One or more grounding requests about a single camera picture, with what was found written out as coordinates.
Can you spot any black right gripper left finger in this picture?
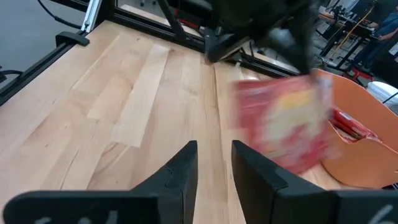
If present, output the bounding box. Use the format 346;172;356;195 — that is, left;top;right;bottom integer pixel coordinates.
2;140;199;224

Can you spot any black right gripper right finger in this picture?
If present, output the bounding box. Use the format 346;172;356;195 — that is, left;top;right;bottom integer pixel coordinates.
231;139;398;224

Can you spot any red popcorn bag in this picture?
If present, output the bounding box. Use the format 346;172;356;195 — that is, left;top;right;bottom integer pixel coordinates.
231;73;336;175
329;107;382;145

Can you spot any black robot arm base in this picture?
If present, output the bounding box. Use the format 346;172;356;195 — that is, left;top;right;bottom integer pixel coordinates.
203;26;251;64

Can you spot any black desk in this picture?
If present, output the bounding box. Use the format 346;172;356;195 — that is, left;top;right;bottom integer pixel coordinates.
316;7;376;71

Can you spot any person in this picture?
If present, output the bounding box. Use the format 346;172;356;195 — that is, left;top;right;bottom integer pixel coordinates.
351;8;398;71

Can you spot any white container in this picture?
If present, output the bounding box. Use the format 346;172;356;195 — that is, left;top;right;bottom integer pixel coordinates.
366;81;398;109

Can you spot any orange plastic basket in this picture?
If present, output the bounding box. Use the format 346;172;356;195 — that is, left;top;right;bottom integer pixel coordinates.
312;68;398;190

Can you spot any black diagonal strut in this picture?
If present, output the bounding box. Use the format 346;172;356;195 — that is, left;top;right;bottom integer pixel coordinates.
157;0;189;42

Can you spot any black table frame rail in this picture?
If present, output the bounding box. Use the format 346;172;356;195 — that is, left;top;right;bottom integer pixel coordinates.
0;30;91;107
49;0;300;78

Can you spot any black corner bracket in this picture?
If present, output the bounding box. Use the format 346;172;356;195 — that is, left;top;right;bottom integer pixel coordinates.
55;30;91;47

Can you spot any aluminium extrusion post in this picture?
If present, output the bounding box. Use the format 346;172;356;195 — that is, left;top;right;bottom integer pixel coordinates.
80;0;103;34

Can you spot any black cable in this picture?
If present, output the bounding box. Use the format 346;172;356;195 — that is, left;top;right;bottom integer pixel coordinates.
0;65;24;84
37;0;83;30

